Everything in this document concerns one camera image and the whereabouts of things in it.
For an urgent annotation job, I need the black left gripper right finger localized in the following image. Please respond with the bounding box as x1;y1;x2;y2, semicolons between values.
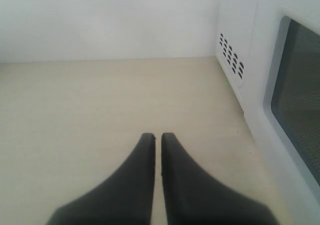
161;132;278;225

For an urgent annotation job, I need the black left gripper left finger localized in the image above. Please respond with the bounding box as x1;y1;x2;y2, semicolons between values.
47;133;156;225

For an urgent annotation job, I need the white microwave oven body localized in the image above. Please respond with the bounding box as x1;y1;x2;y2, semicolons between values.
215;0;258;109

